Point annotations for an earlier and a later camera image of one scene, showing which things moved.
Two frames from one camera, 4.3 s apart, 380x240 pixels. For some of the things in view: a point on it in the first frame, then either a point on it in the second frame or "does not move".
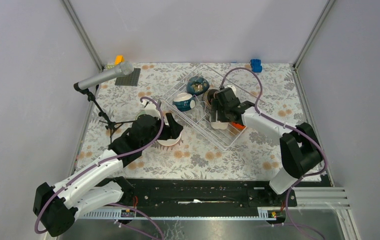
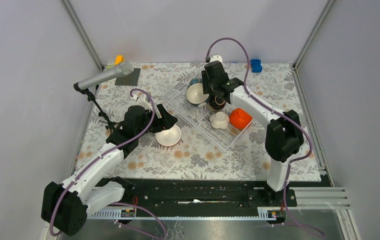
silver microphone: x=124 y=68 does not move
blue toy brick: x=255 y=65 does not move
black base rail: x=208 y=193 does not move
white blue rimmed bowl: x=184 y=102 to x=195 y=95
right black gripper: x=216 y=106 to x=206 y=89
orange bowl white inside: x=170 y=142 does not move
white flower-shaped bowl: x=219 y=125 does not move
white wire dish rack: x=191 y=98 does not move
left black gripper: x=173 y=130 to x=168 y=120
